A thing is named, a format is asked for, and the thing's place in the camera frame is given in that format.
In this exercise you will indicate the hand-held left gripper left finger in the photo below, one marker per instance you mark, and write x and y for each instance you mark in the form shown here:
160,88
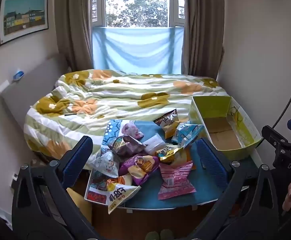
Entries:
78,156

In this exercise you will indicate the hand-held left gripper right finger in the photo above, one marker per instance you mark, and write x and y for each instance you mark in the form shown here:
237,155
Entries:
210,160

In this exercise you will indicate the green cardboard box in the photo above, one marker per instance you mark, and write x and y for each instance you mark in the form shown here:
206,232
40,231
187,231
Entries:
245,127

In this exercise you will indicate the gold and brown snack packet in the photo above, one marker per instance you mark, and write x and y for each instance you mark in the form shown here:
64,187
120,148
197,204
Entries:
168,153

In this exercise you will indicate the plain yellow snack packet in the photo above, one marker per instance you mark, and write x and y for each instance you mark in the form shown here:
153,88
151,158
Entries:
171,132

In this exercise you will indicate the yellow and white snack packet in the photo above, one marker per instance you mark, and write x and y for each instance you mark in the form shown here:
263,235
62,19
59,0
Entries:
120,197

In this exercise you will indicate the red-brown lettered chip packet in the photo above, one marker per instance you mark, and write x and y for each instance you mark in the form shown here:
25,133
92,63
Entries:
166,120

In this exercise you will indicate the purple chip packet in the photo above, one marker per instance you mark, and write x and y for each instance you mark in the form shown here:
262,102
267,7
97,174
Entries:
140,166

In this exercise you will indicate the white triangular snack packet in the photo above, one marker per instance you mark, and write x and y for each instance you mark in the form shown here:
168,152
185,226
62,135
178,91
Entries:
105,165

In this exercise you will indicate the blue and white snack packet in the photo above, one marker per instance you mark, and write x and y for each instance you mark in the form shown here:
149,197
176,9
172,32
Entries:
188,133

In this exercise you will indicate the pink snack packet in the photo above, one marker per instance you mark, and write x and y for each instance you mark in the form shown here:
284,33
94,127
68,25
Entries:
175,180

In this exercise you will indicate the yellow board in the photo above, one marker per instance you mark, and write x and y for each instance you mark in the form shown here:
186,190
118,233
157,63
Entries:
79,201

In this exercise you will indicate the purple and silver snack packet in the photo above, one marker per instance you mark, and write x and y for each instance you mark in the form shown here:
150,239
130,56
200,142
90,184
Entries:
125,146

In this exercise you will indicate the clear plastic bag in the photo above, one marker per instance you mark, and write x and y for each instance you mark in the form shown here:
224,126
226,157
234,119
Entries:
155,141

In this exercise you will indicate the lavender and white snack packet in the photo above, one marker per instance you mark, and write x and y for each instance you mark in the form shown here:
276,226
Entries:
131,130

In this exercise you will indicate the floral striped blanket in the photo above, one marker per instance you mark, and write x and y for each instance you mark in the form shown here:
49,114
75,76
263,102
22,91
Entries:
110,92

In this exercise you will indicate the patterned blue table mat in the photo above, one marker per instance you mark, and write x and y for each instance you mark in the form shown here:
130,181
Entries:
146,202

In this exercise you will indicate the grey headboard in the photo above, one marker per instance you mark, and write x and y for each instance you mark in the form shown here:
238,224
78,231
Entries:
35,85

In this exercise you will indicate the green slipper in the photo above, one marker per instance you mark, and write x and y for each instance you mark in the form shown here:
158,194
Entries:
152,236

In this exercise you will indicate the small blue clip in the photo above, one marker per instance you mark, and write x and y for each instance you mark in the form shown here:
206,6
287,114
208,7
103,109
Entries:
18,75

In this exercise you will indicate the white tag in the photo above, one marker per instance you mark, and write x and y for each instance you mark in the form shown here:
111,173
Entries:
3,85

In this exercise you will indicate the light blue window cloth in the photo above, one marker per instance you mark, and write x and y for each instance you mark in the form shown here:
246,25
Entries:
135,50

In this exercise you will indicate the brown curtain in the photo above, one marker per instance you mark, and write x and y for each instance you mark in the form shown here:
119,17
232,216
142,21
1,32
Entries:
73,30
203,30

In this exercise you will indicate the framed houses picture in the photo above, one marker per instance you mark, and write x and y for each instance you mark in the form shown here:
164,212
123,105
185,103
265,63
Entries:
23,17

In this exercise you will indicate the window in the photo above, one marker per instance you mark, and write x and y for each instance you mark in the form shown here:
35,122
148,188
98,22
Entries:
135,5

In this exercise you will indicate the wall socket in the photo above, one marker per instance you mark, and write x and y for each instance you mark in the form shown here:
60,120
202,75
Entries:
14,180

